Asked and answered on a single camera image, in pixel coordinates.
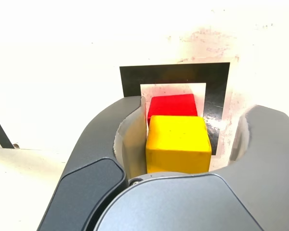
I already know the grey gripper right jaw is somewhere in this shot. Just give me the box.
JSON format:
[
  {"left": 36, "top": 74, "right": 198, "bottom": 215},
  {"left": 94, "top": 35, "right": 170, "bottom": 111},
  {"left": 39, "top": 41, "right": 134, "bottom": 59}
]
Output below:
[{"left": 93, "top": 104, "right": 289, "bottom": 231}]

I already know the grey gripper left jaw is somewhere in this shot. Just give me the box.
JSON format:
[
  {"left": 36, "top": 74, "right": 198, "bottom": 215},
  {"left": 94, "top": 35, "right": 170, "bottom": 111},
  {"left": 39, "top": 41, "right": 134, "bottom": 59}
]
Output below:
[{"left": 36, "top": 95, "right": 149, "bottom": 231}]

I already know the yellow cube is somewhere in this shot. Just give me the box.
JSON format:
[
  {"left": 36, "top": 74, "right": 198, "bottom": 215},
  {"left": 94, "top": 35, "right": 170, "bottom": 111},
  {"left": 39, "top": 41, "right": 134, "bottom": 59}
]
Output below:
[{"left": 145, "top": 115, "right": 212, "bottom": 174}]

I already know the red cube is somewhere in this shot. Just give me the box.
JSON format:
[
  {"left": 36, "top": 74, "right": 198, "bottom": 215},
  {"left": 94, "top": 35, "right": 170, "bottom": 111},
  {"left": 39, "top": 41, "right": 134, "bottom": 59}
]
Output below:
[{"left": 146, "top": 93, "right": 199, "bottom": 126}]

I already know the black tape square outline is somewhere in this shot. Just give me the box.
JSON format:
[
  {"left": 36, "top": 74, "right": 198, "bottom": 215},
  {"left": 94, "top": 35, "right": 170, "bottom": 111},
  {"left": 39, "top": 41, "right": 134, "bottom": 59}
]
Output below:
[{"left": 119, "top": 62, "right": 231, "bottom": 156}]

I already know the black tape strip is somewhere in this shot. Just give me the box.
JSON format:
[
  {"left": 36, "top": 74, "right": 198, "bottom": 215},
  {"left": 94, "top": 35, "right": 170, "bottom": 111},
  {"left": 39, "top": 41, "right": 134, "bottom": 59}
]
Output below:
[{"left": 0, "top": 108, "right": 15, "bottom": 149}]

